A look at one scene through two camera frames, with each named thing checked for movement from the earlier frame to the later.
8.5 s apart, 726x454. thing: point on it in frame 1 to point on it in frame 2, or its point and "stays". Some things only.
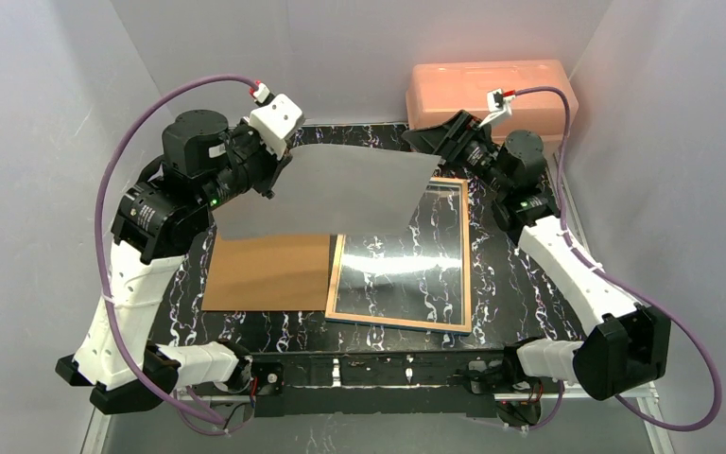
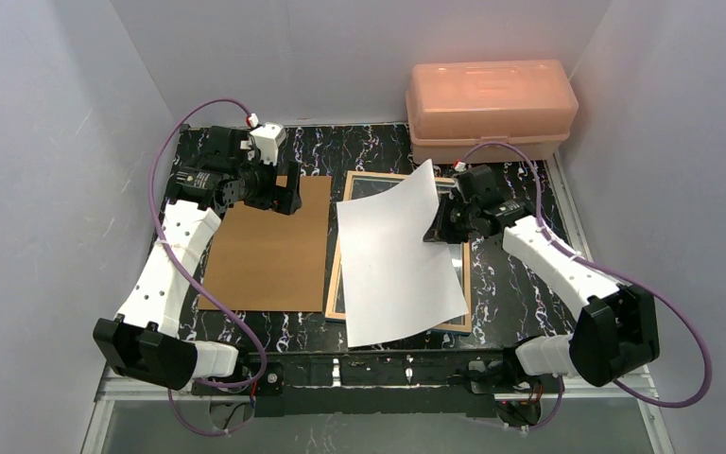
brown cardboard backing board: x=281 y=272 stays
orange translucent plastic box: x=439 y=88 stays
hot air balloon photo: x=324 y=192 to x=396 y=285
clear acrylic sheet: x=414 y=281 to x=361 y=188
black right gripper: x=454 y=140 to x=453 y=221
